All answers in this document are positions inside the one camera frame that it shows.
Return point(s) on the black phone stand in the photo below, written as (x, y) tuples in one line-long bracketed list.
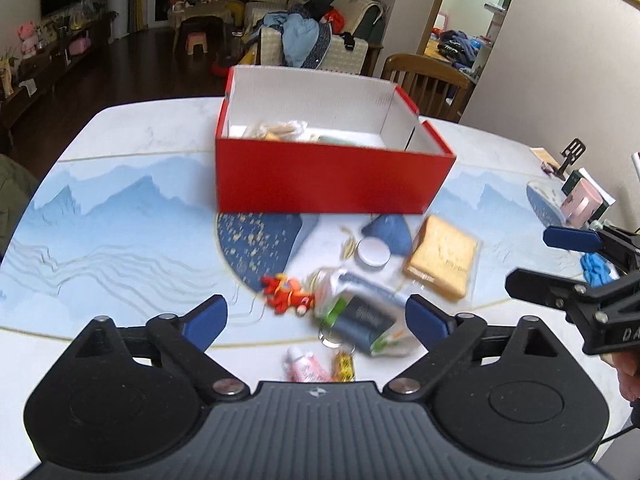
[(571, 153)]

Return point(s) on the red white cardboard box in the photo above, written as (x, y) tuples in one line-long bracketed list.
[(365, 149)]

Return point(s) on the clear bag with items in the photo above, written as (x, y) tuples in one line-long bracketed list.
[(358, 312)]

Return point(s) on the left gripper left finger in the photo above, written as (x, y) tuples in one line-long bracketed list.
[(182, 342)]

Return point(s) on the small round coffee table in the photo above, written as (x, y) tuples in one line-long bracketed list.
[(213, 9)]

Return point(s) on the bag of cotton swabs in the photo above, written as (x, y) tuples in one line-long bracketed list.
[(275, 131)]

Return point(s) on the packaged bread slice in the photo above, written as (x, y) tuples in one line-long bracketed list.
[(442, 257)]

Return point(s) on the pink plush pig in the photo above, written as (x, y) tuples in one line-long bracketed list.
[(27, 32)]

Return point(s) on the pink white small tube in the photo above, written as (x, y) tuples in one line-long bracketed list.
[(304, 367)]

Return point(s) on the round silver tin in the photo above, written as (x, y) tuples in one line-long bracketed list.
[(372, 252)]

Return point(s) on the pink plastic stool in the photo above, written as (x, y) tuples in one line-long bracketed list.
[(196, 41)]

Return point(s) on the light blue jacket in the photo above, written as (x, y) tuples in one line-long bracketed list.
[(299, 35)]

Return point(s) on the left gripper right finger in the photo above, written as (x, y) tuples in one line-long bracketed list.
[(450, 342)]

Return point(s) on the person right hand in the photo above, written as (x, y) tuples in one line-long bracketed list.
[(627, 369)]

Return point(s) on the wooden dining chair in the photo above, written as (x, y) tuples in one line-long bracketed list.
[(438, 90)]

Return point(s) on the yellow keychain charm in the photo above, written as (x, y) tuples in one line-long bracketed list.
[(343, 367)]

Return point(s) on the sofa with white cover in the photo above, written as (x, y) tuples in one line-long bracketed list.
[(350, 37)]

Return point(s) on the olive green jacket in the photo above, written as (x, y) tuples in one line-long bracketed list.
[(17, 186)]

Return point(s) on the pink mug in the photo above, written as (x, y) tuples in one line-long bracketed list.
[(582, 202)]

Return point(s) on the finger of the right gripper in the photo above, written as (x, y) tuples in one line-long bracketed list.
[(546, 290), (572, 239)]

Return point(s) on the red orange toy figure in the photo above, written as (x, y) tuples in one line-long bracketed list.
[(282, 294)]

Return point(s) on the blue cloth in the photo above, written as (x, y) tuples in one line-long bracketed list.
[(597, 271)]

